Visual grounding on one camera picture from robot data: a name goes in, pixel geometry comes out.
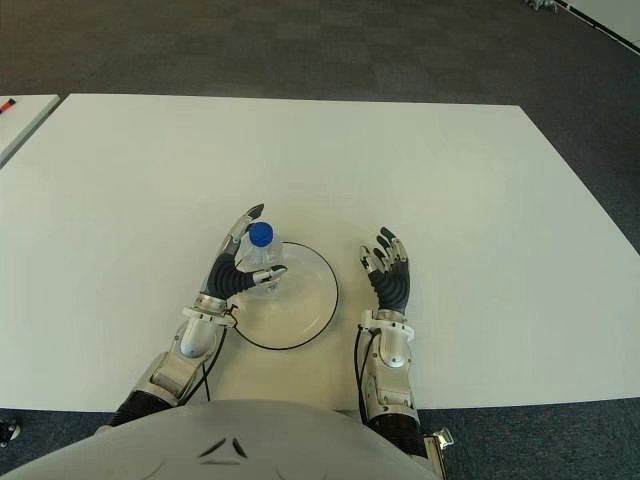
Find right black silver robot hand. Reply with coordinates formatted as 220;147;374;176
356;226;412;316

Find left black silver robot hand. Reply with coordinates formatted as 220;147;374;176
199;203;290;301

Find clear water bottle blue cap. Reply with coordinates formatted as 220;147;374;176
237;221;287;297

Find white plate black rim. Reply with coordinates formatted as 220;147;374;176
228;241;340;350

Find silver metal clip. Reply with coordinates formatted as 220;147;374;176
423;428;456;471

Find grey robot torso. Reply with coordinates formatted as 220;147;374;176
0;398;444;480

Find white side table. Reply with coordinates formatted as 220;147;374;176
0;94;62;169

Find black robot foot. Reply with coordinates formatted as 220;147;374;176
0;418;24;449

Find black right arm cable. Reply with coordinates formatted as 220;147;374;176
353;327;379;424

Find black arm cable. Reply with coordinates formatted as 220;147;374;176
192;327;232;404
353;327;379;424

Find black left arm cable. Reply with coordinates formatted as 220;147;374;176
192;327;232;404

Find white wall panel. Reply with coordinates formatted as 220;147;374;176
557;0;640;54

